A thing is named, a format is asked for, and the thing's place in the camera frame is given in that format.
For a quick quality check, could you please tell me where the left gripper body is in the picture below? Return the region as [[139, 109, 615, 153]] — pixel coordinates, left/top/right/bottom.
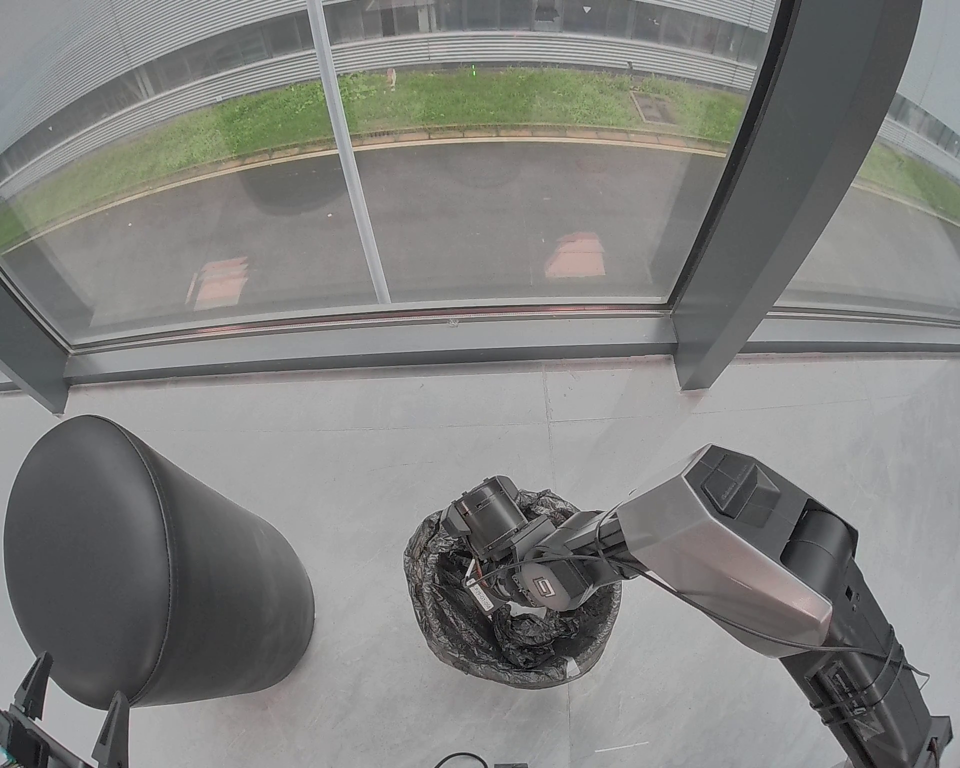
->
[[0, 705, 99, 768]]

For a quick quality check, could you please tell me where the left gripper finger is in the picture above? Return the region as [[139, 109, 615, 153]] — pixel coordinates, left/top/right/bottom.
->
[[13, 651, 55, 740], [90, 690, 131, 768]]

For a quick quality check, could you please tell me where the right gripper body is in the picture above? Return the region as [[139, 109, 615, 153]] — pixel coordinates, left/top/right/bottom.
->
[[459, 566, 530, 625]]

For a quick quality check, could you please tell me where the black plastic bag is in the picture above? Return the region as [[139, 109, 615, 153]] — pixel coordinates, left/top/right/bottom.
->
[[403, 487, 625, 690]]

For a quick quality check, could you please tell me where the dark grey round chair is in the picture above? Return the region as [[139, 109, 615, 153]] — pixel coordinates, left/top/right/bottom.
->
[[3, 414, 316, 711]]

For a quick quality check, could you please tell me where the window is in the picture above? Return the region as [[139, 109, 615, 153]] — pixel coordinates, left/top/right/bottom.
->
[[0, 0, 960, 417]]

